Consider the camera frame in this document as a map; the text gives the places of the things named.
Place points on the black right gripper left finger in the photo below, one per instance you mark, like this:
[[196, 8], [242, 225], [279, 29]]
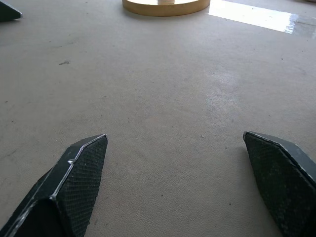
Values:
[[64, 192]]

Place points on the round wooden base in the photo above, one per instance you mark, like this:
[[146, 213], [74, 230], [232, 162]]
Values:
[[165, 7]]

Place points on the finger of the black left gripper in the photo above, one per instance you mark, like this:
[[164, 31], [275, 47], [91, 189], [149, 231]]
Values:
[[8, 10]]

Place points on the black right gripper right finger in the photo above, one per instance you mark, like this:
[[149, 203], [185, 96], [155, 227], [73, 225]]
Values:
[[284, 182]]

